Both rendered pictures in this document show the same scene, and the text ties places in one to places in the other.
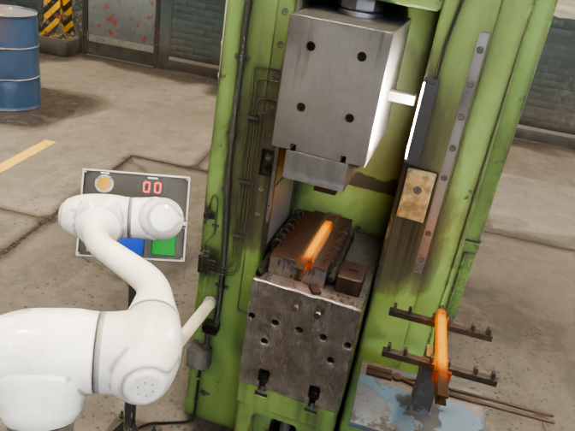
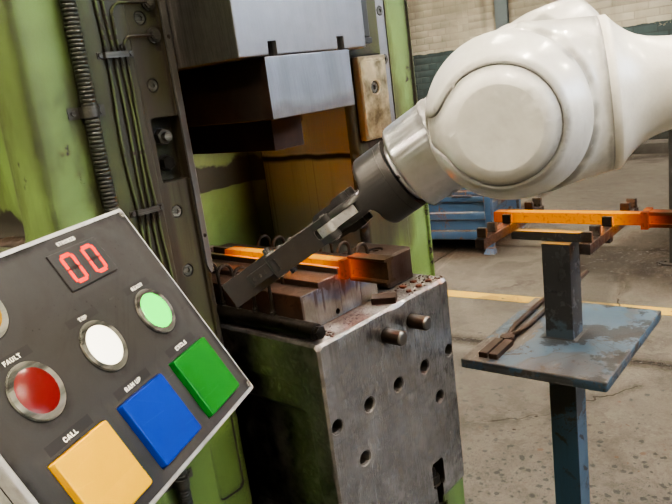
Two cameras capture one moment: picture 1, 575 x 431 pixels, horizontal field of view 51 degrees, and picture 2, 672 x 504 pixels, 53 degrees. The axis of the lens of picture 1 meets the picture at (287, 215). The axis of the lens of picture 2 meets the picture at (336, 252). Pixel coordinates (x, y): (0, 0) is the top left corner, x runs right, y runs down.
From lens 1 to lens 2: 164 cm
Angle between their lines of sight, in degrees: 57
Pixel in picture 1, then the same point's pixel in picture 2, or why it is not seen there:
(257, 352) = (363, 490)
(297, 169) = (290, 92)
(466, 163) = (394, 29)
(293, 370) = (410, 466)
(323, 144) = (310, 23)
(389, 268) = (378, 233)
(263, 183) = (178, 195)
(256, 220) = (190, 283)
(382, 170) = not seen: hidden behind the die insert
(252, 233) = not seen: hidden behind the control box
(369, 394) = (543, 362)
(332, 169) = (333, 68)
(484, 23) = not seen: outside the picture
